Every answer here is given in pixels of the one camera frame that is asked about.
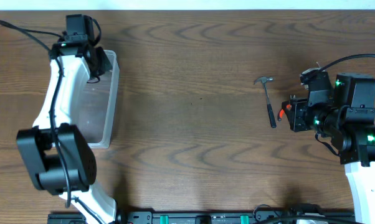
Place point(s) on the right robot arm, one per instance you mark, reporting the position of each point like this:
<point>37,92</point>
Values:
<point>344,112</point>

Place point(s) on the black mounting rail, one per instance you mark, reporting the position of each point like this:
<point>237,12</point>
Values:
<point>304,213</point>

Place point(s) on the red handled cutting pliers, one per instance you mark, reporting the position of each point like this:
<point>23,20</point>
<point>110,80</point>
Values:
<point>282,112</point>

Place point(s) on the small claw hammer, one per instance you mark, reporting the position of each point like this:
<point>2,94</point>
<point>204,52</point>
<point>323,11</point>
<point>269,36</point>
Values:
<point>264,81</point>

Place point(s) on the clear plastic container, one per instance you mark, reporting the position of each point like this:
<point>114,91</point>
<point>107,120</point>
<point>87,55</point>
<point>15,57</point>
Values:
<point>97,106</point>

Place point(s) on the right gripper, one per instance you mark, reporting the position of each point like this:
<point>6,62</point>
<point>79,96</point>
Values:
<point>300,106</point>

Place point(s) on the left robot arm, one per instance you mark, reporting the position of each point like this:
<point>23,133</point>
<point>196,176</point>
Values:
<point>54,151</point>

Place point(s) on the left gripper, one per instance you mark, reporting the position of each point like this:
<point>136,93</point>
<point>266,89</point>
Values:
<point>105,64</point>

